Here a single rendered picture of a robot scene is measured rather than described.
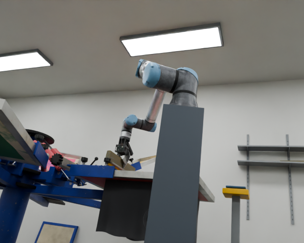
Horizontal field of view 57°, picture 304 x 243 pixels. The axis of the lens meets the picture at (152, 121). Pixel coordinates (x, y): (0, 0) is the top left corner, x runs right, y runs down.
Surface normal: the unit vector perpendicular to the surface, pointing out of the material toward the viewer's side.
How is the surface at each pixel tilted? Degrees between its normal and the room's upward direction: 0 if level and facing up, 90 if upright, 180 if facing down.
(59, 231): 79
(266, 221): 90
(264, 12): 180
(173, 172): 90
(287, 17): 180
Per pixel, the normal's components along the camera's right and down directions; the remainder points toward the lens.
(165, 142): -0.04, -0.41
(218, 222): -0.33, -0.43
